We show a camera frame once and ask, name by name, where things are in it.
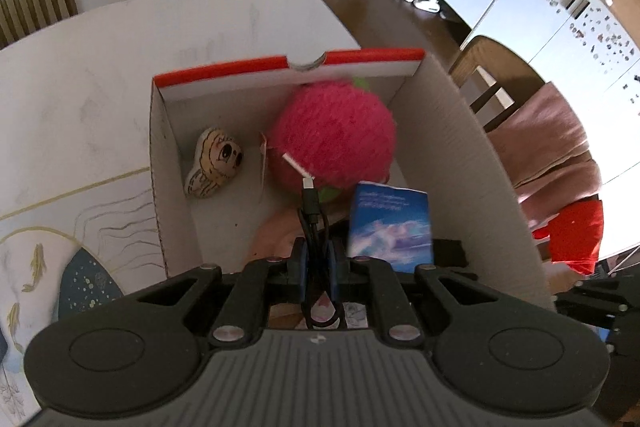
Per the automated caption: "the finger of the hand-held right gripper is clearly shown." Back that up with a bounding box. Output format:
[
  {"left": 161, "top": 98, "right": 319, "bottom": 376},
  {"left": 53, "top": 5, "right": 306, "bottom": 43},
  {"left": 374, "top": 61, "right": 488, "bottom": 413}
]
[{"left": 554, "top": 281, "right": 632, "bottom": 329}]

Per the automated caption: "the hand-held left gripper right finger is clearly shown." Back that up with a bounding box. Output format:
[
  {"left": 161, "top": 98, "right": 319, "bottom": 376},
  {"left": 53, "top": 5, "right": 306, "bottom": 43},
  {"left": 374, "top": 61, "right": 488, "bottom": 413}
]
[{"left": 325, "top": 239, "right": 493, "bottom": 350}]

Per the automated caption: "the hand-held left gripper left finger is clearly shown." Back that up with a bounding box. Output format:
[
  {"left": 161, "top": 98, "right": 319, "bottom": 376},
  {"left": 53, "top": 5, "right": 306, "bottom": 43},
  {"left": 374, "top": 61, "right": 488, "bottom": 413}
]
[{"left": 137, "top": 237, "right": 308, "bottom": 350}]

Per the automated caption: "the black USB cable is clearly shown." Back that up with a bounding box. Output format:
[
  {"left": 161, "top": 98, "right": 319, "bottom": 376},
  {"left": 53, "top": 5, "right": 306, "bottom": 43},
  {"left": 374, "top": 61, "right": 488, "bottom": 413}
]
[{"left": 296, "top": 177, "right": 347, "bottom": 332}]

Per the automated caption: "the blue tissue pack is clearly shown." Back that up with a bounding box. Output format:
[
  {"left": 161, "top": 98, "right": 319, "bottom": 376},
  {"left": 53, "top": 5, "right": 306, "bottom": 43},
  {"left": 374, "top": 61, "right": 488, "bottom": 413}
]
[{"left": 346, "top": 181, "right": 433, "bottom": 275}]

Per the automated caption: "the beige cartoon face plush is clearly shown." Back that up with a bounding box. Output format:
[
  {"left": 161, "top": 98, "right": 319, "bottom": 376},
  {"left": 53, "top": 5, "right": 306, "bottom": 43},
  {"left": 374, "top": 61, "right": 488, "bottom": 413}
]
[{"left": 184, "top": 127, "right": 245, "bottom": 200}]

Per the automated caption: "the pink plush fruit toy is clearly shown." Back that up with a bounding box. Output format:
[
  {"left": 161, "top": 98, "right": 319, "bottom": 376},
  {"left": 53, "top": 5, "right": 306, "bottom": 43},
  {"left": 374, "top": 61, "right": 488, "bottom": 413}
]
[{"left": 265, "top": 77, "right": 398, "bottom": 202}]

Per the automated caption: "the white cardboard box red trim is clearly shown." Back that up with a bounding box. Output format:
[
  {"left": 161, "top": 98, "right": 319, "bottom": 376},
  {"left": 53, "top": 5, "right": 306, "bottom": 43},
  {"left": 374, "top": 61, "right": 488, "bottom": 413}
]
[{"left": 149, "top": 48, "right": 557, "bottom": 313}]

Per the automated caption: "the red garment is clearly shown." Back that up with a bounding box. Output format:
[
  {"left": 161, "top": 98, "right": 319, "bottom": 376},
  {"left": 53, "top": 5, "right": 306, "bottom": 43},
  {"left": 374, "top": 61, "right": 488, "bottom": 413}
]
[{"left": 532, "top": 199, "right": 605, "bottom": 275}]

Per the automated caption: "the pink fringed scarf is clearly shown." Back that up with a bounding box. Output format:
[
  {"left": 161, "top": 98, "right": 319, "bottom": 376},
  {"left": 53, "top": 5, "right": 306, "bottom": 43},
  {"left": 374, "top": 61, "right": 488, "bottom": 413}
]
[{"left": 487, "top": 82, "right": 606, "bottom": 238}]

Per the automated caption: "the wooden chair with dark seat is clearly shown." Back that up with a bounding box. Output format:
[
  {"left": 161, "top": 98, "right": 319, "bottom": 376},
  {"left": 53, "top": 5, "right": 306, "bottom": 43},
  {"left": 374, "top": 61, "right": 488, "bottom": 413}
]
[{"left": 447, "top": 34, "right": 548, "bottom": 132}]

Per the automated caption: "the white fridge with magnets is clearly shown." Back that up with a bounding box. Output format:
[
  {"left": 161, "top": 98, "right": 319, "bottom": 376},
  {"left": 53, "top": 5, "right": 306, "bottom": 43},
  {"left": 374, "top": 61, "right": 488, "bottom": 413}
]
[{"left": 460, "top": 0, "right": 640, "bottom": 188}]

